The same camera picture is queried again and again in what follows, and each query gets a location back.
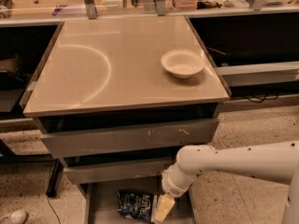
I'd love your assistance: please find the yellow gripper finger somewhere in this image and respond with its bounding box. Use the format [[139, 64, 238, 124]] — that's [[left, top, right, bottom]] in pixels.
[[151, 194, 175, 224]]

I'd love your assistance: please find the blue chip bag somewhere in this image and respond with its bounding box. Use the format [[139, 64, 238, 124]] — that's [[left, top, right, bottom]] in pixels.
[[118, 190, 157, 223]]

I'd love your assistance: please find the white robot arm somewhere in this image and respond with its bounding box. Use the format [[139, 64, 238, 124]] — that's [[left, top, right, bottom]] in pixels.
[[152, 141, 299, 224]]

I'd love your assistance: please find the grey open bottom drawer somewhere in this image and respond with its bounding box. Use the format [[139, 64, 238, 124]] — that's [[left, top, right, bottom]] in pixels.
[[84, 176, 201, 224]]

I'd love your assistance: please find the grey top drawer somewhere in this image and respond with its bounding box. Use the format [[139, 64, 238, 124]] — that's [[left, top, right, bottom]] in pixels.
[[41, 119, 219, 158]]

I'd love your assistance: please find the grey middle drawer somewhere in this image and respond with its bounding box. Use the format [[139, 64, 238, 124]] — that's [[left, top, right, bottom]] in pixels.
[[64, 156, 176, 184]]

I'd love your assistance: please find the grey drawer cabinet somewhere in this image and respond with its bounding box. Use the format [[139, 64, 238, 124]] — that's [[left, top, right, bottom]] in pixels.
[[19, 15, 233, 224]]

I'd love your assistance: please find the black table leg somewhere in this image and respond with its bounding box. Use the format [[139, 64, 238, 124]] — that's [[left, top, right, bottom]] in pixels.
[[46, 160, 63, 198]]

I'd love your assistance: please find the white bowl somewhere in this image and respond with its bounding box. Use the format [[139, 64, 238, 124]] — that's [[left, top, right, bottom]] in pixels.
[[161, 49, 206, 78]]

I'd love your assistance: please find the white shoe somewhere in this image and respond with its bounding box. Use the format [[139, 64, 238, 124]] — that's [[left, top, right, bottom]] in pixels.
[[0, 210, 28, 224]]

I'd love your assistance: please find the grey side shelf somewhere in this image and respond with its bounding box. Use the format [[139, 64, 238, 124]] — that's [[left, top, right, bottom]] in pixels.
[[216, 61, 299, 87]]

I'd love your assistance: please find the black floor cable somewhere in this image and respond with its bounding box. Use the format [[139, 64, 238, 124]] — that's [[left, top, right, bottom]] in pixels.
[[46, 165, 62, 224]]

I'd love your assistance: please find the grey metal bracket middle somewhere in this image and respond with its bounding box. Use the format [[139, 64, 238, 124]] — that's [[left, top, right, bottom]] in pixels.
[[156, 0, 165, 16]]

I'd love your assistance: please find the grey metal bracket left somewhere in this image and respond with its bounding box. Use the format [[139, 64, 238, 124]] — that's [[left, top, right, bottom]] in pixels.
[[84, 0, 97, 20]]

